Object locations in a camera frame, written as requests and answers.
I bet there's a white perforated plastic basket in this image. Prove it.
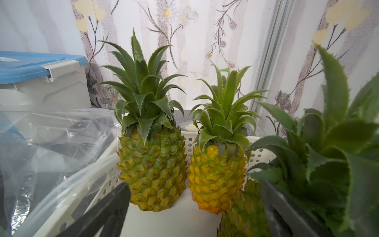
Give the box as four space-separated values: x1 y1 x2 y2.
32 130 276 237

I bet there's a yellow pineapple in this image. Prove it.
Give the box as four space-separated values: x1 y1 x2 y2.
106 35 187 212
188 66 264 215

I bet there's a blue lid storage box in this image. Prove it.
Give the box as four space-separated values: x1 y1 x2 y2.
1 51 91 108

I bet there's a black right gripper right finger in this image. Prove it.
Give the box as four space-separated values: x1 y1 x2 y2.
261 182 333 237

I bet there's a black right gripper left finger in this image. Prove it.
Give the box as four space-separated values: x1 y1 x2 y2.
57 183 131 237

